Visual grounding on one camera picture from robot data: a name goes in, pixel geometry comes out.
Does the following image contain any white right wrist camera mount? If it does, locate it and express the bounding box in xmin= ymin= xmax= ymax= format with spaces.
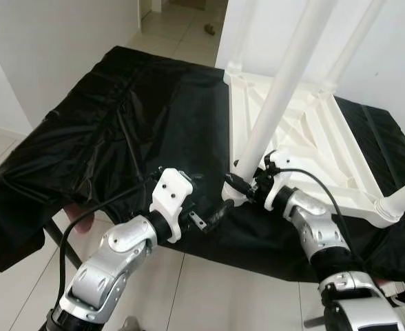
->
xmin=261 ymin=150 xmax=294 ymax=209

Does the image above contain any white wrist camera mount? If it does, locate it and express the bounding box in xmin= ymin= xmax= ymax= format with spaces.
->
xmin=149 ymin=168 xmax=193 ymax=243
xmin=261 ymin=150 xmax=294 ymax=209

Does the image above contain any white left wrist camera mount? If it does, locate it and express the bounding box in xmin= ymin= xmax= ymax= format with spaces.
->
xmin=149 ymin=168 xmax=193 ymax=243

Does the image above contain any white plastic children table top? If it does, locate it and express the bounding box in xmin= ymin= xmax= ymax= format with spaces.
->
xmin=223 ymin=66 xmax=404 ymax=228

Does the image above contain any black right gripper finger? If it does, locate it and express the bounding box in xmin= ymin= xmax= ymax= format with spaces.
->
xmin=224 ymin=174 xmax=255 ymax=201

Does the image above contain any pink cloth with white hem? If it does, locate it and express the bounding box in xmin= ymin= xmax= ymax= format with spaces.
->
xmin=375 ymin=278 xmax=405 ymax=304

